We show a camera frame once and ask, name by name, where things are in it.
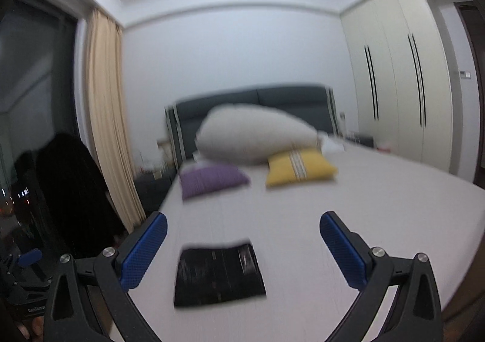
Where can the bed with white sheet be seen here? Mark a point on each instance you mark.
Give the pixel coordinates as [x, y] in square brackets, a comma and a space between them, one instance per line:
[341, 198]

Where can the yellow striped pillow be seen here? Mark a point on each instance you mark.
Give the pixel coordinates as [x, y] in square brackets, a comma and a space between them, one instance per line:
[299, 168]

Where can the grey nightstand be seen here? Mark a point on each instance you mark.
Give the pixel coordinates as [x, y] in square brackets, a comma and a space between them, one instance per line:
[153, 188]

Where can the white wardrobe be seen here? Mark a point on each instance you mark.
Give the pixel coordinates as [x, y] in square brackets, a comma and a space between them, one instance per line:
[401, 92]

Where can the black hanging garment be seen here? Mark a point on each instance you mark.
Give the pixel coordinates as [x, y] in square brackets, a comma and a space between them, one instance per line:
[72, 194]

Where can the grey bed headboard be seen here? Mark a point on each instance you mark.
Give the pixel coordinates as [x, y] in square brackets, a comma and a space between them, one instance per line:
[257, 99]

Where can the beige curtain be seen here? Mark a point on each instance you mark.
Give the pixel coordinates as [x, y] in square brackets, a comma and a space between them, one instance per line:
[108, 118]

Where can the wall light switch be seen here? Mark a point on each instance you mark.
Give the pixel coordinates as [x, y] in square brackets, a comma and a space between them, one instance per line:
[464, 74]

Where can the glass balcony door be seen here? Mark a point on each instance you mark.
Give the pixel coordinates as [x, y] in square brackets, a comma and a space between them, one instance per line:
[34, 99]

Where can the large white pillow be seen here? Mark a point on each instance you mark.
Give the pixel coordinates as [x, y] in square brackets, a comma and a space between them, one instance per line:
[257, 133]

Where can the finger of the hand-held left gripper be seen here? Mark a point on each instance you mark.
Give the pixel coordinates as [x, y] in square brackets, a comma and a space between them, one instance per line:
[30, 256]

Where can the dark wooden door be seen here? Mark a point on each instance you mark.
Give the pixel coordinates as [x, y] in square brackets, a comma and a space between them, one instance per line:
[473, 92]

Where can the purple pillow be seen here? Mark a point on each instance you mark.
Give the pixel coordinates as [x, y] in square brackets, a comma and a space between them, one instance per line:
[212, 181]

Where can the black denim pants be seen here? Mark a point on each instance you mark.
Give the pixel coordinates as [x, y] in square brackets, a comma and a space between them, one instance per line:
[219, 274]

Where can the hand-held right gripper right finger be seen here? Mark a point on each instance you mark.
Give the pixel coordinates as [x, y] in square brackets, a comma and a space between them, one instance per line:
[341, 251]

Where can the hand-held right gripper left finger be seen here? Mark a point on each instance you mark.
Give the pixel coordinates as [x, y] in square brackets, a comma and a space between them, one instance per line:
[144, 247]

